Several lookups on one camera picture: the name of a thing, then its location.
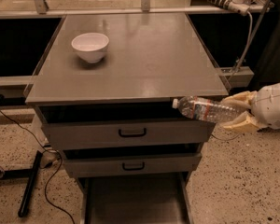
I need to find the black middle drawer handle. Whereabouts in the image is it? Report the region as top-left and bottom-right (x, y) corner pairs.
(121, 162), (146, 171)

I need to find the white power cable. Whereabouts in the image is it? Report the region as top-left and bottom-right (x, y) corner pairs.
(231, 11), (255, 77)

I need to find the dark cabinet at right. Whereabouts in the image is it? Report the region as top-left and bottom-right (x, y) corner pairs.
(248, 0), (280, 91)

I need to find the metal frame rail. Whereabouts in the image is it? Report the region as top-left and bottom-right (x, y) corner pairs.
(0, 0), (272, 20)

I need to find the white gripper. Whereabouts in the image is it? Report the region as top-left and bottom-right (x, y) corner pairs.
(221, 83), (280, 133)

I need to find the grey middle drawer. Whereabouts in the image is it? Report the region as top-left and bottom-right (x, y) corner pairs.
(63, 153), (202, 178)

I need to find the black floor cable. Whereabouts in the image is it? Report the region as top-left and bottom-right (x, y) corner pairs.
(0, 106), (77, 224)

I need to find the grey open bottom drawer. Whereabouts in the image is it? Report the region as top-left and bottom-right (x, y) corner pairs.
(79, 173), (194, 224)

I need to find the grey top drawer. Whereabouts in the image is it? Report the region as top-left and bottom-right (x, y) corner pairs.
(42, 119), (215, 150)

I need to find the grey drawer cabinet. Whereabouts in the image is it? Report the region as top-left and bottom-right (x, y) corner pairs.
(25, 12), (230, 224)

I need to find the white ceramic bowl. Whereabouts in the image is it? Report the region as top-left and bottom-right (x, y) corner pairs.
(71, 33), (109, 63)

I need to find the clear plastic water bottle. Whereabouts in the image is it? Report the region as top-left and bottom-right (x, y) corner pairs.
(172, 96), (245, 123)

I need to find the white power strip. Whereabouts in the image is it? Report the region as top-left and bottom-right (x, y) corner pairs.
(206, 0), (249, 16)

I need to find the black drawer handle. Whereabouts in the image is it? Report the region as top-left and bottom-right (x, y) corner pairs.
(121, 162), (146, 171)
(118, 128), (147, 138)

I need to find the black top drawer handle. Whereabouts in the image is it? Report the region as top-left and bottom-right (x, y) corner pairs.
(118, 128), (147, 138)

